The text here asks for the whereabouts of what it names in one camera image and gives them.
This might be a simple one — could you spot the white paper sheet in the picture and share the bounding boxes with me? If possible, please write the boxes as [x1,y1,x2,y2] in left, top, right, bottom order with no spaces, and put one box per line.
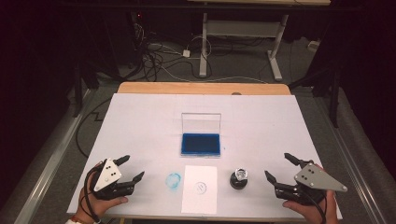
[180,164,219,216]

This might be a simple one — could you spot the black equipment with red light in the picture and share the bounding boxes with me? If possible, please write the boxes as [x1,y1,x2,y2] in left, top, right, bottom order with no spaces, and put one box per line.
[130,10,148,68]

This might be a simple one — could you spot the long white floor cable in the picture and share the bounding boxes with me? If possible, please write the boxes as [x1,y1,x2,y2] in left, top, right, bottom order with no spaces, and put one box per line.
[160,63,269,84]

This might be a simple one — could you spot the wooden table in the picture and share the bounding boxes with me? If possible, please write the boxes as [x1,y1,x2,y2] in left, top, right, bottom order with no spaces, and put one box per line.
[106,81,332,224]

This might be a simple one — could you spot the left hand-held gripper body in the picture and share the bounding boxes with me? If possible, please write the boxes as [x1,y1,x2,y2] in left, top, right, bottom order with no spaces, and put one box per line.
[88,158,135,201]

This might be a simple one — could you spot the person's right hand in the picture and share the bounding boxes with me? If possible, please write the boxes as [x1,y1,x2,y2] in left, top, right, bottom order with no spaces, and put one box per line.
[282,189,339,224]

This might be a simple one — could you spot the white table cover board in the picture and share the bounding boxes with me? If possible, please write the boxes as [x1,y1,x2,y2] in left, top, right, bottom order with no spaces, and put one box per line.
[66,92,344,221]

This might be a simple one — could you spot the white metal frame desk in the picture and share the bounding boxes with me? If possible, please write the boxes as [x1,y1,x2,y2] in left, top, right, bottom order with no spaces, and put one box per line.
[186,0,332,82]

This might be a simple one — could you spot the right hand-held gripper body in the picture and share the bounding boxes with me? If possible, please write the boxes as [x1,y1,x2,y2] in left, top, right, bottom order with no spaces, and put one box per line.
[274,162,348,207]

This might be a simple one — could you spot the aluminium rail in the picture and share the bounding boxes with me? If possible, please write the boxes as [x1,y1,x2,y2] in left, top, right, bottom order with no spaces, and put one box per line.
[314,96,388,224]
[12,90,94,224]

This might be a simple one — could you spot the black stamp with clear knob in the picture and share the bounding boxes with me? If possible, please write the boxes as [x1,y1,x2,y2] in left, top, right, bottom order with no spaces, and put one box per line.
[229,167,249,190]

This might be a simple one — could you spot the black floor cable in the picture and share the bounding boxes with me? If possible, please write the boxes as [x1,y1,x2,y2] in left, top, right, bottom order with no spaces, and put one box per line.
[75,97,113,159]

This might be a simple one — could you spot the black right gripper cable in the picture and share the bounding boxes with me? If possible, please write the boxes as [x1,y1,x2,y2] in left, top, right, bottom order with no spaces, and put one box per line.
[300,186,328,224]

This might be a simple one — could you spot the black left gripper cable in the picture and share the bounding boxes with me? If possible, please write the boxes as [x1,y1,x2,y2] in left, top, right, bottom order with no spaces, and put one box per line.
[81,166,104,224]

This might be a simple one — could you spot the black metal stand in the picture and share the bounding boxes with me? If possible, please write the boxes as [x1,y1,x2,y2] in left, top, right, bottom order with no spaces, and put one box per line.
[290,55,341,129]

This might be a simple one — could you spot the orange bracelet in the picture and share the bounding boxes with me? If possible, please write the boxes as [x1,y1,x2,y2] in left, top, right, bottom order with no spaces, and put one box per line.
[69,215,94,224]

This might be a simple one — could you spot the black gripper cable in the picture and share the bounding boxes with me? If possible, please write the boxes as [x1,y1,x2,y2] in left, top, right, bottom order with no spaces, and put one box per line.
[81,166,104,224]
[300,186,328,224]

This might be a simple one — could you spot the tangle of black cables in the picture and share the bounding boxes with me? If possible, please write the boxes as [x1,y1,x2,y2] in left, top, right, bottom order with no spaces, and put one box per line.
[130,21,213,82]

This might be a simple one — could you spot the person's left hand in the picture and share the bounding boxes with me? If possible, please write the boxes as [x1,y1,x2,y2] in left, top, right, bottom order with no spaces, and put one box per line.
[76,186,129,222]

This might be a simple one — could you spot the dark curtain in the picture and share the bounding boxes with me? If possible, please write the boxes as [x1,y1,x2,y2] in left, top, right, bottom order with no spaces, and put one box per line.
[0,0,78,206]
[337,0,396,172]

